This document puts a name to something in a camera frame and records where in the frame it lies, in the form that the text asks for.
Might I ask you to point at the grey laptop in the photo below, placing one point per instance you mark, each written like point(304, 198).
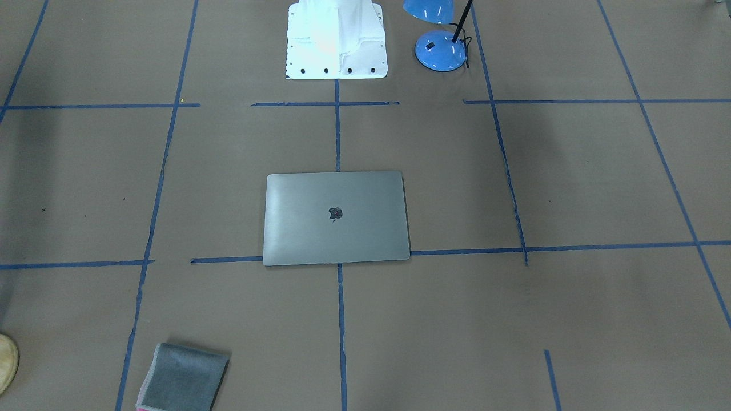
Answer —
point(335, 218)

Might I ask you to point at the white pillar base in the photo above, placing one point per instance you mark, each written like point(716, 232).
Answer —
point(335, 40)

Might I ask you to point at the blue desk lamp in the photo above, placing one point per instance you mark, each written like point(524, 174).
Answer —
point(440, 50)

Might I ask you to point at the wooden stand with round base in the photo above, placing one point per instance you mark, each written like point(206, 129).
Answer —
point(10, 358)

